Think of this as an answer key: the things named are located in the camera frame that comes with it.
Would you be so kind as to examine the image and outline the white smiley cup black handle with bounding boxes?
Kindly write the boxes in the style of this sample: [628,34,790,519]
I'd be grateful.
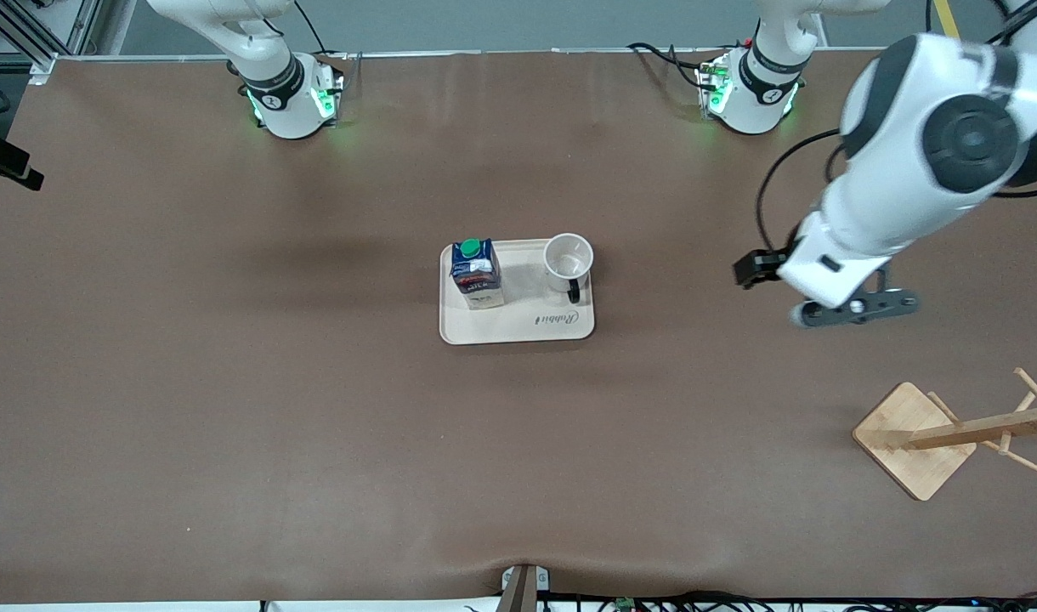
[543,233,595,305]

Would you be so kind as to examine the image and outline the blue milk carton green cap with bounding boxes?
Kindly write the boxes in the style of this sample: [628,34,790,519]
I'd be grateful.
[449,237,506,310]

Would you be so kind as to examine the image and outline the wooden cup rack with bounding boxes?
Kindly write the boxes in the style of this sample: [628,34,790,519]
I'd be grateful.
[853,367,1037,502]

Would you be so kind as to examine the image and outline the cream plastic tray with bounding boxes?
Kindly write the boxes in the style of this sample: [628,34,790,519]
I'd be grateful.
[439,237,596,346]

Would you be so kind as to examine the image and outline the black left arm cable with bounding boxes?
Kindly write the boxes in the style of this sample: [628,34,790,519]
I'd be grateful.
[755,127,844,256]

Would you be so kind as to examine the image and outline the aluminium frame profile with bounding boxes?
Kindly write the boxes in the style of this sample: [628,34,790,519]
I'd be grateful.
[0,0,94,86]

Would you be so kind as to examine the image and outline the black base power cable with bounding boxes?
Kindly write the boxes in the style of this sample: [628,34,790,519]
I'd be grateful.
[291,0,351,62]
[627,42,708,90]

